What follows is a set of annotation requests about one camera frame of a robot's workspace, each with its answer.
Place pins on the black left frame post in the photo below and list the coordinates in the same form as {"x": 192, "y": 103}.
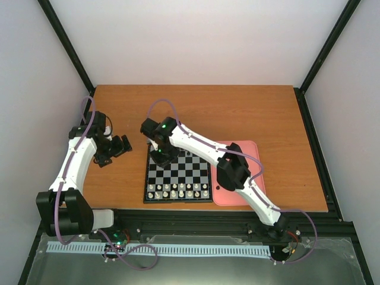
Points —
{"x": 59, "y": 30}

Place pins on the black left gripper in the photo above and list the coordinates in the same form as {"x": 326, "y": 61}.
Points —
{"x": 120, "y": 149}

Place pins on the black right frame post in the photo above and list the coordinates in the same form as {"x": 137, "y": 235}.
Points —
{"x": 330, "y": 42}

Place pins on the pink plastic tray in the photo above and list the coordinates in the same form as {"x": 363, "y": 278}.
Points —
{"x": 225, "y": 198}

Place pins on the light blue cable duct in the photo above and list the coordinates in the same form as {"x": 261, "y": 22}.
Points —
{"x": 167, "y": 250}

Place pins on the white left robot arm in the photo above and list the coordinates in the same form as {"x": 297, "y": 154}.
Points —
{"x": 63, "y": 209}

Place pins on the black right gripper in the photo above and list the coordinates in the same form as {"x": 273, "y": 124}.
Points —
{"x": 161, "y": 162}

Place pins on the black white chessboard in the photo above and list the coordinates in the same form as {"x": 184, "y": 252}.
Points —
{"x": 184, "y": 169}

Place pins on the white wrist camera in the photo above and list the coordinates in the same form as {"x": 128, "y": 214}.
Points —
{"x": 108, "y": 131}

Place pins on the black aluminium base frame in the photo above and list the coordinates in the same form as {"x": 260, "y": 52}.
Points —
{"x": 328, "y": 251}

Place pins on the white pawn row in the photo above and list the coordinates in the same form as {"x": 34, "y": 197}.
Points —
{"x": 178, "y": 187}

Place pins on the white back rank pieces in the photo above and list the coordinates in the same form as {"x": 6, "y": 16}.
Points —
{"x": 182, "y": 195}

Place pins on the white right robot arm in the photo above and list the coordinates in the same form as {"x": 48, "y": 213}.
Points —
{"x": 232, "y": 170}

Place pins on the black frame post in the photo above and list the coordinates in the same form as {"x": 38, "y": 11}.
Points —
{"x": 59, "y": 30}
{"x": 330, "y": 42}

